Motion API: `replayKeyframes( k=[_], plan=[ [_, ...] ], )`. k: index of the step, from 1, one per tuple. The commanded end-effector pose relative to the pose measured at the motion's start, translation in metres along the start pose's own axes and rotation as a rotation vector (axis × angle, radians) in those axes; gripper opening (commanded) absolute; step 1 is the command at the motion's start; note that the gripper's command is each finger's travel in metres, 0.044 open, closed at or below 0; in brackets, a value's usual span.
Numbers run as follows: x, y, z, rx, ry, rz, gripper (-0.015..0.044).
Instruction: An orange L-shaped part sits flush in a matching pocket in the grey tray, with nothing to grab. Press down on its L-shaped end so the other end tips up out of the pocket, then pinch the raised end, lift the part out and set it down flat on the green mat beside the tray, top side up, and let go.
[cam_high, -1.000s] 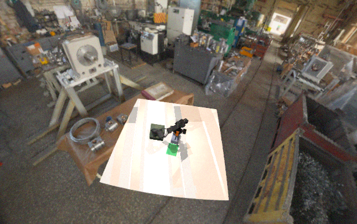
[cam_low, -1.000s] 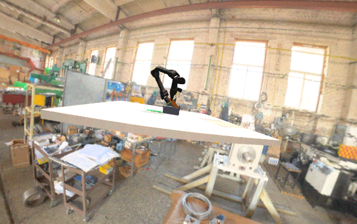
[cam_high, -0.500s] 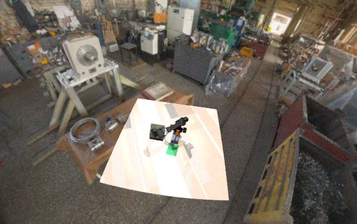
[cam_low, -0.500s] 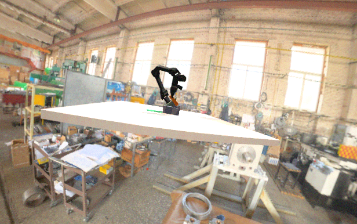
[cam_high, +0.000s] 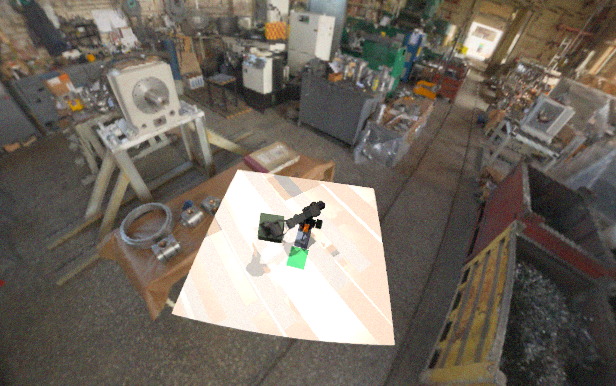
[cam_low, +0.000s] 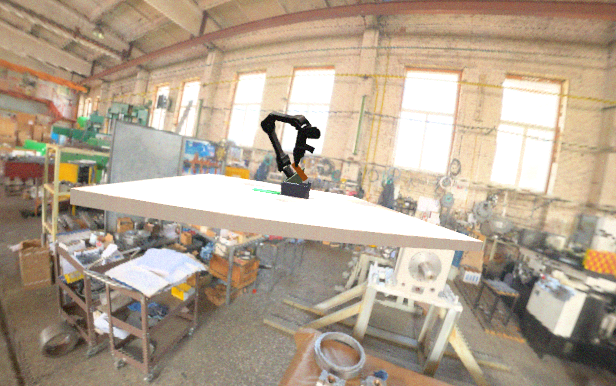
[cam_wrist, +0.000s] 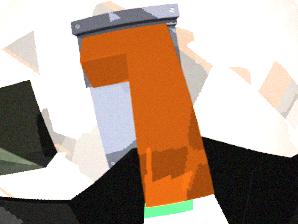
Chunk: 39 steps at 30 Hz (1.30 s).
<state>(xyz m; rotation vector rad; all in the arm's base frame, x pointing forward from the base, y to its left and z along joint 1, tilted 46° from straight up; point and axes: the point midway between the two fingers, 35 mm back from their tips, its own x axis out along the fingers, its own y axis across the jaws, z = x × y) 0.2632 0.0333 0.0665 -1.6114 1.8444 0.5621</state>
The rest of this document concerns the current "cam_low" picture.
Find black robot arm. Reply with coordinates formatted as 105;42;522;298
261;111;321;179

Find orange l-shaped part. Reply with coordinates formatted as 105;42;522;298
291;162;308;181

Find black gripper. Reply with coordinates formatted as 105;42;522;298
293;138;307;167

